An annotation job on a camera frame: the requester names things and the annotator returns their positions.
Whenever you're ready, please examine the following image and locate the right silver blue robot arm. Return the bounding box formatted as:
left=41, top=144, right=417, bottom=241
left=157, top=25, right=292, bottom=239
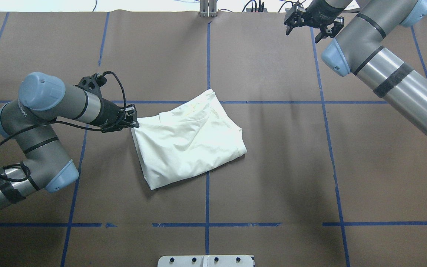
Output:
left=284, top=0, right=427, bottom=135

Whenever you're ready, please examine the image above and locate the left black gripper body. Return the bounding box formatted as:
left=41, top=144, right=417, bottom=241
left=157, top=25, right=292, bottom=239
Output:
left=95, top=98, right=129, bottom=132

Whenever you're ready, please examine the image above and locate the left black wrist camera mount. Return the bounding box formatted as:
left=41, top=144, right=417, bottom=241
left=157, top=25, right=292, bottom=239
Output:
left=76, top=74, right=107, bottom=98

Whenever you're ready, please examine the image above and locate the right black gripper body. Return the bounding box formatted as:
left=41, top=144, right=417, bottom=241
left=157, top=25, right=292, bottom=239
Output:
left=304, top=0, right=345, bottom=28

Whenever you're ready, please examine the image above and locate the cream long sleeve shirt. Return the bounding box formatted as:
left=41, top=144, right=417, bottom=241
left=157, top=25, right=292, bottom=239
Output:
left=132, top=89, right=247, bottom=190

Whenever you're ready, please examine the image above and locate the far orange black adapter box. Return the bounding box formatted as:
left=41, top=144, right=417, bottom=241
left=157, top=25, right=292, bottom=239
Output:
left=241, top=0, right=267, bottom=13

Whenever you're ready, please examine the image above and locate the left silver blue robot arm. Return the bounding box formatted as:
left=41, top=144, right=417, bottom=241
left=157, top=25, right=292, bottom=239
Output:
left=0, top=71, right=139, bottom=211

